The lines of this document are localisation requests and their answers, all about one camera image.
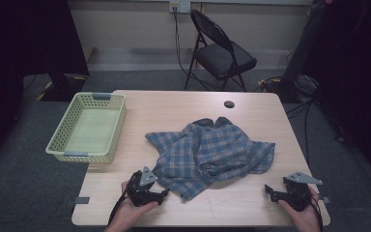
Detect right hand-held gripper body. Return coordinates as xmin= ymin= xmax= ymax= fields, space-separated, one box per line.
xmin=283 ymin=171 xmax=324 ymax=213

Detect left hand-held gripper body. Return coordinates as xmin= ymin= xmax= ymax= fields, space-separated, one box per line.
xmin=128 ymin=165 xmax=158 ymax=208

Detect blue plaid shirt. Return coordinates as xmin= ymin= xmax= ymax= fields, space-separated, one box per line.
xmin=145 ymin=116 xmax=276 ymax=201

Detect person's left hand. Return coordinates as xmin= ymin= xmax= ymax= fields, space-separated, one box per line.
xmin=108 ymin=181 xmax=159 ymax=228

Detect person's right hand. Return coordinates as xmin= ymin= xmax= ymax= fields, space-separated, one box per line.
xmin=278 ymin=187 xmax=322 ymax=232

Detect pale green plastic basket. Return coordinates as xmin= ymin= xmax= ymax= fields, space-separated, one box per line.
xmin=44 ymin=92 xmax=128 ymax=164

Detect yellow and black floor device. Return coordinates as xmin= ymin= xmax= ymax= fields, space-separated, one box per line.
xmin=256 ymin=76 xmax=285 ymax=95

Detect black stand base yellow tape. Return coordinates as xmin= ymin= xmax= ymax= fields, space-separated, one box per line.
xmin=37 ymin=72 xmax=89 ymax=102

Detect black folding chair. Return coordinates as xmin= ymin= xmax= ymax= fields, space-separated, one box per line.
xmin=184 ymin=9 xmax=258 ymax=93

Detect dark curtain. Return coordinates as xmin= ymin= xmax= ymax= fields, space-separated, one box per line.
xmin=0 ymin=0 xmax=90 ymax=170
xmin=302 ymin=0 xmax=371 ymax=194

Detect right hand-held gripper cable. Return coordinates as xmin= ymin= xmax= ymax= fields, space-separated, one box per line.
xmin=308 ymin=188 xmax=324 ymax=232

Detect hand-held gripper cable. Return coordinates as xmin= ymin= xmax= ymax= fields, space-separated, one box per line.
xmin=108 ymin=172 xmax=136 ymax=226
xmin=308 ymin=188 xmax=324 ymax=232

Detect left hand-held gripper cable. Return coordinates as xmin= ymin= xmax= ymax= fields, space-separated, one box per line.
xmin=108 ymin=172 xmax=136 ymax=226

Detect black floor cables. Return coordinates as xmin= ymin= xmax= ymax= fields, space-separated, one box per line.
xmin=284 ymin=93 xmax=357 ymax=163

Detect black wall socket cable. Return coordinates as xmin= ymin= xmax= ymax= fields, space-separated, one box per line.
xmin=173 ymin=8 xmax=220 ymax=92

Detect white wall socket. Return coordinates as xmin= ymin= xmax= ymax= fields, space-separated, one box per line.
xmin=169 ymin=0 xmax=191 ymax=14

